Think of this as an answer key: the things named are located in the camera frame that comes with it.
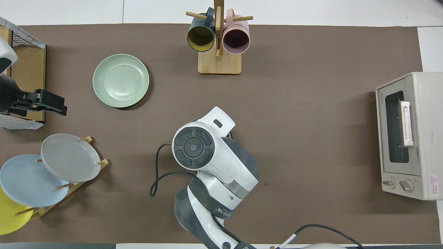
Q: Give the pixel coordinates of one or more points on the white patterned cloth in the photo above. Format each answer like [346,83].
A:
[17,123]
[27,36]

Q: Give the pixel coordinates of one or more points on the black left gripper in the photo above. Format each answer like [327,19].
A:
[14,100]

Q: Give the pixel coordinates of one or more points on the light blue plate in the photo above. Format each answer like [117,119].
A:
[27,183]

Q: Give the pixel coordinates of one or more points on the wooden mug tree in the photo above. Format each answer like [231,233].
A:
[219,64]

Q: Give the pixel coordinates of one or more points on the white toaster oven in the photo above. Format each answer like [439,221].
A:
[425,131]

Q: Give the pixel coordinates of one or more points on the dark teal mug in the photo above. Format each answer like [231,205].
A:
[200,36]

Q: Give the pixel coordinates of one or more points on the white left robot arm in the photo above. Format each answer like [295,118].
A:
[7,48]

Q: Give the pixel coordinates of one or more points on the brown table mat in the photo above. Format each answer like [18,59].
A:
[311,103]

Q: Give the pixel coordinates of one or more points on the gray plate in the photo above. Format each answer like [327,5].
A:
[71,157]

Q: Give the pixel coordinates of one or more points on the pink mug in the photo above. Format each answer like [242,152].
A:
[237,39]

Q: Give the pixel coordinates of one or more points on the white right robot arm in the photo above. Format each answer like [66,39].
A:
[214,173]

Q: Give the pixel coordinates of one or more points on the wooden plate rack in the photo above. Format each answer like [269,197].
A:
[45,207]

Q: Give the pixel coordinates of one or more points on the yellow plate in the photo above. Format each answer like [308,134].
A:
[10,218]

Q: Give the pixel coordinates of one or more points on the light green plate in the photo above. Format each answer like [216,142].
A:
[121,81]

